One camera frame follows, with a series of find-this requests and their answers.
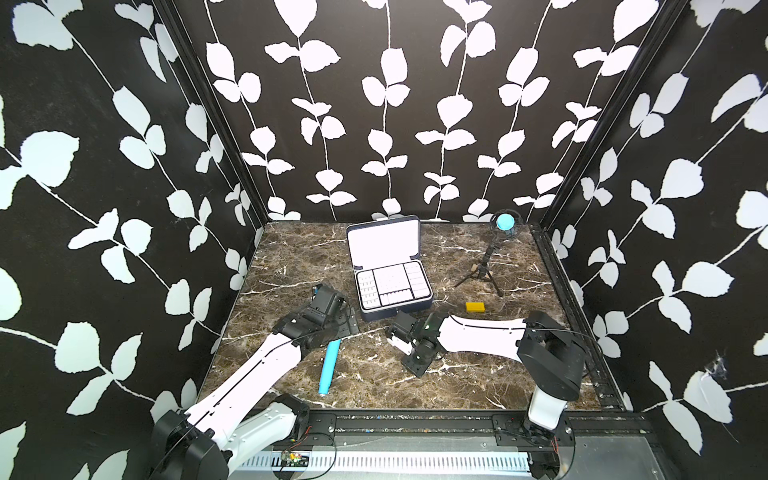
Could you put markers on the cyan ball on tripod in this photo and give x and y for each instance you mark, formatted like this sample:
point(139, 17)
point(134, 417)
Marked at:
point(505, 222)

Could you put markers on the yellow block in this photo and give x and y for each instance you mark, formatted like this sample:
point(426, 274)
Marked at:
point(475, 307)

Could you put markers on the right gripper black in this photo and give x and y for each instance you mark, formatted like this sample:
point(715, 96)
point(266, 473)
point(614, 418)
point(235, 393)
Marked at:
point(416, 370)

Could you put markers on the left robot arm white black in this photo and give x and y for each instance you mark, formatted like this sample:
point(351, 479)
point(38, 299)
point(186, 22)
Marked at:
point(215, 436)

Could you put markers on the black mini tripod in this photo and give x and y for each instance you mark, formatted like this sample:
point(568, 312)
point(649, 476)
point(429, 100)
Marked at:
point(481, 271)

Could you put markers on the cyan marker pen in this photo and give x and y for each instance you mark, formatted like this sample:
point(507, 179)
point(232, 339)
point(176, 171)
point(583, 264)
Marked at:
point(328, 367)

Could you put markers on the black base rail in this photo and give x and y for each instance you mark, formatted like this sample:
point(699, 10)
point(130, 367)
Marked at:
point(456, 423)

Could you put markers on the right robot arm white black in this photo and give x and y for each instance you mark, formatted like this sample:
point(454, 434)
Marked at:
point(553, 356)

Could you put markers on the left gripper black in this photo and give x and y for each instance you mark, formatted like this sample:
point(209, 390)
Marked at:
point(341, 315)

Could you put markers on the white perforated cable tray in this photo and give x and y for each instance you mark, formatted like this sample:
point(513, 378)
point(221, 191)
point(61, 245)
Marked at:
point(479, 463)

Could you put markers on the small circuit board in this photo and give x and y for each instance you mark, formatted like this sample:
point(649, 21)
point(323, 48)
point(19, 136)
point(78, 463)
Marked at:
point(294, 460)

